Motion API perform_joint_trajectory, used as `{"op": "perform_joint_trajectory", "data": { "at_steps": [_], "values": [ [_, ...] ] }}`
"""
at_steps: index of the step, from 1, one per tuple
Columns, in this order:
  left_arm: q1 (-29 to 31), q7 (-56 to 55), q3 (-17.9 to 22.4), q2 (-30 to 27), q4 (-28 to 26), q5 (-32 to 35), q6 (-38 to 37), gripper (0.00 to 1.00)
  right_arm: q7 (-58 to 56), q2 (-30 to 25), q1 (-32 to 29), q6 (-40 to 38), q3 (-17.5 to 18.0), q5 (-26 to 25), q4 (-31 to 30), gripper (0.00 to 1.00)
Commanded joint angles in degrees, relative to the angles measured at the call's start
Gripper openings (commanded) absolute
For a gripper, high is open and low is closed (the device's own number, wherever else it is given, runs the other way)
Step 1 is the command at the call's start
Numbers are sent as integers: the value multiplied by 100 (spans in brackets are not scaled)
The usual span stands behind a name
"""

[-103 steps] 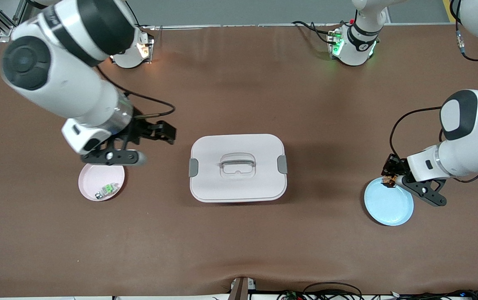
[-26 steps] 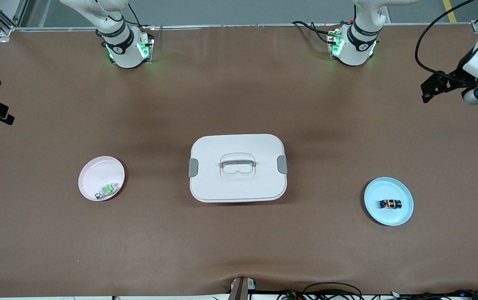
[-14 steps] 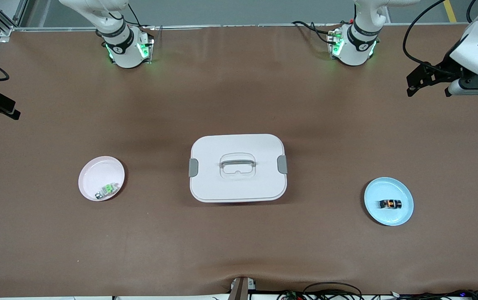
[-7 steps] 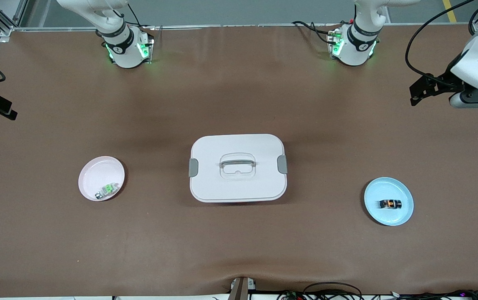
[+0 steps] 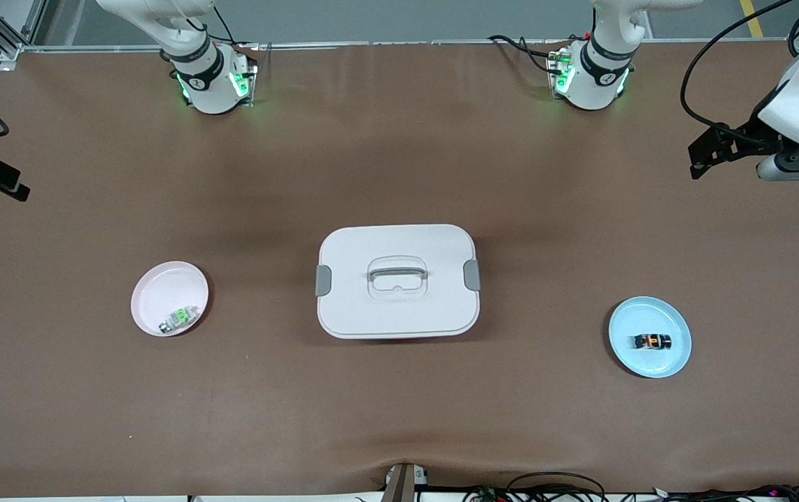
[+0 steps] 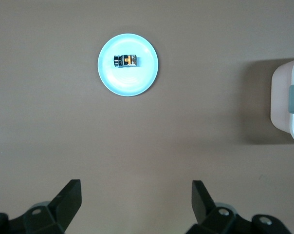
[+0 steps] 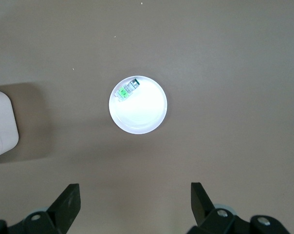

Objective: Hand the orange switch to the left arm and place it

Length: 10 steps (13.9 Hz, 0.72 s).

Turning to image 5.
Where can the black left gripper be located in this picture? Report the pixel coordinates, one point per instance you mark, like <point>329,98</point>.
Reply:
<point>744,137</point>

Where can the orange black push-button switch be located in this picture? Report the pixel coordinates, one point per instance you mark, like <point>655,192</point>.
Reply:
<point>650,341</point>

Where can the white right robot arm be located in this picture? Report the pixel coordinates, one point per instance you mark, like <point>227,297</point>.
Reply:
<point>211,90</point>

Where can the white lidded storage box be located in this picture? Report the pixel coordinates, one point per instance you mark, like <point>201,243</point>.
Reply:
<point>399,314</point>

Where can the light blue round plate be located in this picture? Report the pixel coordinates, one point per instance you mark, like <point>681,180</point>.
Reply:
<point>643,314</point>

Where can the pink round plate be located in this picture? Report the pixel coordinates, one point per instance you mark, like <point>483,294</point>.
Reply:
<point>162,293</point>

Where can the brown table mat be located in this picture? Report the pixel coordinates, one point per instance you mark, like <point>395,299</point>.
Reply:
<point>399,139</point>

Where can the aluminium frame profile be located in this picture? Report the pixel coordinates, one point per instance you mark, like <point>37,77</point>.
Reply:
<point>12,50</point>

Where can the green push-button switch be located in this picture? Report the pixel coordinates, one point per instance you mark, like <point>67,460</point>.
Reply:
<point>180,318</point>

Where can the aluminium profile post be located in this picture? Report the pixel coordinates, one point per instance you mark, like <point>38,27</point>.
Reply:
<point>399,488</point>

